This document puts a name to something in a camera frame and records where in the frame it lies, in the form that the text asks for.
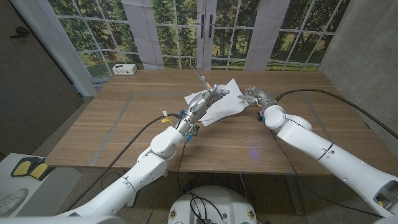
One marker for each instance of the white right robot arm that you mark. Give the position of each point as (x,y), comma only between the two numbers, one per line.
(326,152)

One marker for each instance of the large white paper sheet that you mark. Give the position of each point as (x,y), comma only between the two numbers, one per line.
(231,107)

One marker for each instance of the yellow black foot pedal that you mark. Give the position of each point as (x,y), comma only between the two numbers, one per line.
(23,168)

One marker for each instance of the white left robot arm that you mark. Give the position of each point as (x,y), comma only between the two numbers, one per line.
(140,174)

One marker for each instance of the grey table leg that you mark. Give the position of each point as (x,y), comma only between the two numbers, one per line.
(293,196)

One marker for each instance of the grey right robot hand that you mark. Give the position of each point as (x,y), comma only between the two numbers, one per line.
(259,96)

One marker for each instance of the white paper sheet underneath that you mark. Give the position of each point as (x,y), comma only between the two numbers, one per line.
(189,100)

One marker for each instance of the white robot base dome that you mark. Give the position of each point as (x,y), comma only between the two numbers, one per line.
(224,199)

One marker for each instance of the white sneaker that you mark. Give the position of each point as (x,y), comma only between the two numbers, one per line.
(12,202)

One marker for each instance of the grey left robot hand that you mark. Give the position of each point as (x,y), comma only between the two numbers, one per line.
(199,104)

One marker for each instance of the white power strip box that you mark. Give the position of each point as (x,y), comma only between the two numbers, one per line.
(124,69)

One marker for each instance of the printed window forest backdrop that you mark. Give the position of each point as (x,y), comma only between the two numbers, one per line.
(174,37)

